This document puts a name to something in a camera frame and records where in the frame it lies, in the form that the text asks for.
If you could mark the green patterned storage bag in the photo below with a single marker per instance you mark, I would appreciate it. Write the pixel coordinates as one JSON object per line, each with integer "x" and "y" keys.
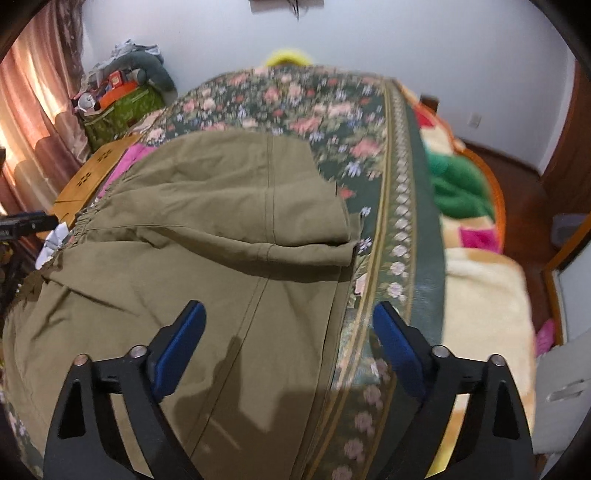
{"x": 113, "y": 122}

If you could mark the olive green pants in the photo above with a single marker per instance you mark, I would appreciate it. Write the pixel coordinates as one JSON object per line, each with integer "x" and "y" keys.
{"x": 240, "y": 221}

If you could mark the colourful plush blanket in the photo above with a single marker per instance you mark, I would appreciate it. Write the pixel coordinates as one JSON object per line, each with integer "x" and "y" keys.
{"x": 487, "y": 306}

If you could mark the white crumpled cloth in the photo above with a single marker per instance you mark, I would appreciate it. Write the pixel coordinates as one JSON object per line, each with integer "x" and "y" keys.
{"x": 52, "y": 243}

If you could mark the wooden door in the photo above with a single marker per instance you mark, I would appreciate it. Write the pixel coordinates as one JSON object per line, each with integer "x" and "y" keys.
{"x": 566, "y": 180}

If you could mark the orange box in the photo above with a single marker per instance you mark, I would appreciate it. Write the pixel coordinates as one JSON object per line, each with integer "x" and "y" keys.
{"x": 117, "y": 93}

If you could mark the folded magenta garment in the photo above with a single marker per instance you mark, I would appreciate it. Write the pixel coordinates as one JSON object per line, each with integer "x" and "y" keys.
{"x": 133, "y": 154}

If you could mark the pink curtain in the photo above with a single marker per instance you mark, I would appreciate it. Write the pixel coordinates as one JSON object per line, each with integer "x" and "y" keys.
{"x": 42, "y": 142}

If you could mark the white wall socket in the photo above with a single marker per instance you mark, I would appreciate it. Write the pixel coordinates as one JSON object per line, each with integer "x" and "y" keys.
{"x": 474, "y": 120}

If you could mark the grey plush toy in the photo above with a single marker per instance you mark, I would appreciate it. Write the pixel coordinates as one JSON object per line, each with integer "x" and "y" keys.
{"x": 151, "y": 70}

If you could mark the floral dark green bedspread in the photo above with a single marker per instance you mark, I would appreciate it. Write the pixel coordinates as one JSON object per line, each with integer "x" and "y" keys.
{"x": 365, "y": 139}

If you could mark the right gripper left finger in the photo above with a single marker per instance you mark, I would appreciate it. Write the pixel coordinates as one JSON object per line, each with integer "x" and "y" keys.
{"x": 84, "y": 440}

